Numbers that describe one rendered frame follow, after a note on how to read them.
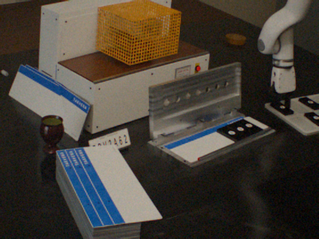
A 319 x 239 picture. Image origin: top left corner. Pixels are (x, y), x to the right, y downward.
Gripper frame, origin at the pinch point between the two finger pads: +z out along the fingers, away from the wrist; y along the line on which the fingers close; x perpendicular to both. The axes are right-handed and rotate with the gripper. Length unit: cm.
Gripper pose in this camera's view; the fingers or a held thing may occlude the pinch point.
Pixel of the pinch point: (282, 103)
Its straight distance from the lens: 260.5
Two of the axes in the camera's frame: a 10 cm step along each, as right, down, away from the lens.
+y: 8.5, -1.6, 5.0
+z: 0.2, 9.6, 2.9
